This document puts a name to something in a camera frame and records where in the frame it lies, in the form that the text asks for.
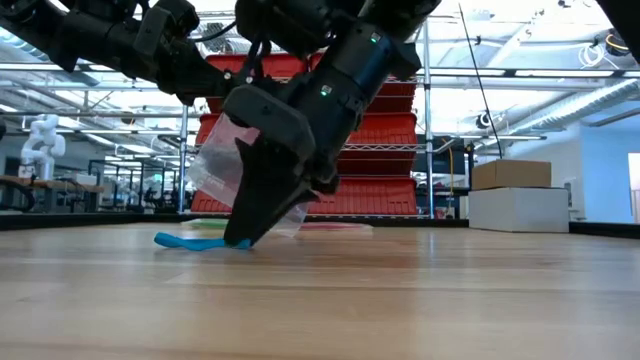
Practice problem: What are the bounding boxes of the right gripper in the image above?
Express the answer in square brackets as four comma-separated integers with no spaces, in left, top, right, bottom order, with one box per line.
[223,74,361,249]

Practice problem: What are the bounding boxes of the blue rubber band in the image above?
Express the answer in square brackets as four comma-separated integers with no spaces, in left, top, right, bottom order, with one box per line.
[152,230,253,253]

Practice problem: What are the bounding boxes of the wooden workbench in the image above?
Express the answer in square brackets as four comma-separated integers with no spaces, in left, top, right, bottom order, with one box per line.
[0,174,106,215]

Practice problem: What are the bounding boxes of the brown cardboard box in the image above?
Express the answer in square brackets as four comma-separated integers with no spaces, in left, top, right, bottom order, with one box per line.
[470,159,553,192]

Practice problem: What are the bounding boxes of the white box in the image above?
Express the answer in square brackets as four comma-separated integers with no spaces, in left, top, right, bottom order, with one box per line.
[467,186,571,234]

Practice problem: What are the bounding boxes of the metal wire shelf cart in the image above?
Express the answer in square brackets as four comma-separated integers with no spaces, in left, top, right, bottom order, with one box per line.
[177,4,436,221]

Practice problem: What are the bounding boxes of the yellow cable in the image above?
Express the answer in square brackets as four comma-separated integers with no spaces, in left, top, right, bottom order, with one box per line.
[439,137,455,190]

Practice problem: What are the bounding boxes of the black ceiling cable reel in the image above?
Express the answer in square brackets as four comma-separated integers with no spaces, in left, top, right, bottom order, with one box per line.
[603,27,640,58]

